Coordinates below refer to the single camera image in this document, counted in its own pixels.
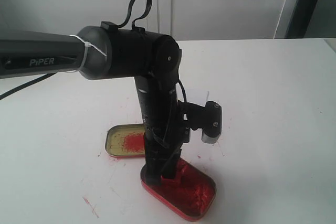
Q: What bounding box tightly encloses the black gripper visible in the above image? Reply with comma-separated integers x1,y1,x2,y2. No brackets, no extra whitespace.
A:
144,121,191,184

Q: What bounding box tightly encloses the red plastic stamp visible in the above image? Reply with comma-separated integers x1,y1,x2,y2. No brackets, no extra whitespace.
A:
161,166,186,187

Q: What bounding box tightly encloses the red ink pad tin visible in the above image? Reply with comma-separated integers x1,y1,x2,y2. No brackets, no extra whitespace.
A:
140,158,217,222

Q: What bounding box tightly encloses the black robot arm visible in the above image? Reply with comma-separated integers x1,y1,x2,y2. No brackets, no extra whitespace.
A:
1,22,184,184

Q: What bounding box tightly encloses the gold tin lid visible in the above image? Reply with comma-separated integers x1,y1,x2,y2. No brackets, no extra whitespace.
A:
105,124,145,158

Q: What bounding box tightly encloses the white paper sheet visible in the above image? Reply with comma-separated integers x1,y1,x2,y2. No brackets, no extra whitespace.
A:
186,88,209,106

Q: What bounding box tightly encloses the white cabinet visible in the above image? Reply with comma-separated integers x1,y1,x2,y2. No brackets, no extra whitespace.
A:
1,0,297,40

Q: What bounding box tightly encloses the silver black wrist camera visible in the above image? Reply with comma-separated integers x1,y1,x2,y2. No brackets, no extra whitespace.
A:
181,101,222,144

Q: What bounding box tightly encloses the dark door frame post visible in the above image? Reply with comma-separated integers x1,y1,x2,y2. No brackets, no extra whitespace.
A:
285,0,318,39

